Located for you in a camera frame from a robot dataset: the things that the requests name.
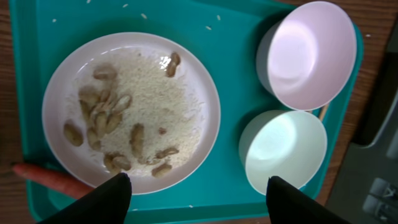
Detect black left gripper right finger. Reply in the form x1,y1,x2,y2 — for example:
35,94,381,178
266,176,349,224

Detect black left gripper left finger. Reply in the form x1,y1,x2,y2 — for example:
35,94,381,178
39,173,132,224

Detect white bowl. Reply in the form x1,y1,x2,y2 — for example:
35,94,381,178
238,110,328,195

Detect grey dishwasher rack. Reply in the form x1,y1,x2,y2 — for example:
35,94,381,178
326,29,397,223

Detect orange carrot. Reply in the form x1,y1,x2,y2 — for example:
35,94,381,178
12,163,93,199

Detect right wooden chopstick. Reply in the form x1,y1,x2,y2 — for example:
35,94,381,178
318,105,329,121

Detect pink plate with rice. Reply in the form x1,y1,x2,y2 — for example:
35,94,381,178
42,32,221,195

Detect teal serving tray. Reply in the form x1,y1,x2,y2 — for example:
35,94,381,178
8,0,364,224

